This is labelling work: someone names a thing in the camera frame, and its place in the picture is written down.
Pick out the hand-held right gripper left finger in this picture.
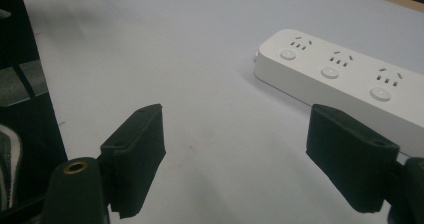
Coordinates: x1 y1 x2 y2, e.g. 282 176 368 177
99 103 167 220

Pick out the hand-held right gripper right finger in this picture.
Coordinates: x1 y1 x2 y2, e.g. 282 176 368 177
305 104 400 214

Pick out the white power strip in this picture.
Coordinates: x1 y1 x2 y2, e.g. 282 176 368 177
253 28 424 158

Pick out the grey white striped shoe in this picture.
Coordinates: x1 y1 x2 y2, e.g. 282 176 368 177
0 123 23 212

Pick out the grey flat panel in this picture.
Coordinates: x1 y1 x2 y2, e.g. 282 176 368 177
0 59 50 109

